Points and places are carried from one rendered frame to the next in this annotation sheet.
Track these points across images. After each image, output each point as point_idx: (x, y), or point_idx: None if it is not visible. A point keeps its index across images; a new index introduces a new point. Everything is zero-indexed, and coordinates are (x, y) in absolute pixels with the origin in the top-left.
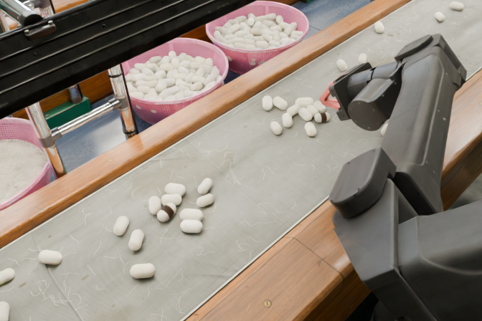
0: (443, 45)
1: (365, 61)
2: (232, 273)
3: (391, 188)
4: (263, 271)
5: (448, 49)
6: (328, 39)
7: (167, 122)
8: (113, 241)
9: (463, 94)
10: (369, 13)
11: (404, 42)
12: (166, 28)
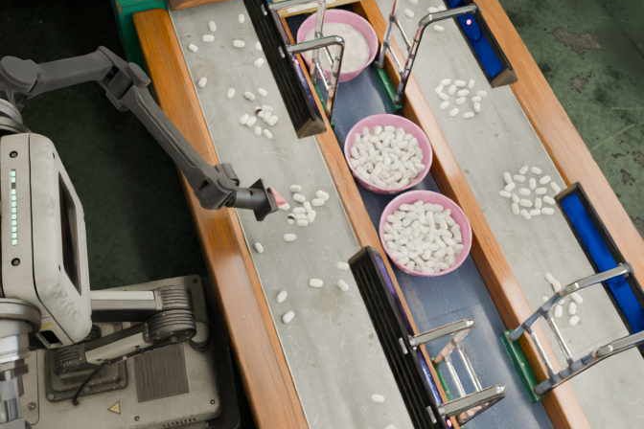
0: (209, 182)
1: (337, 283)
2: (210, 126)
3: (126, 73)
4: (198, 132)
5: (210, 189)
6: None
7: (328, 130)
8: (256, 89)
9: (259, 312)
10: None
11: (354, 339)
12: (270, 63)
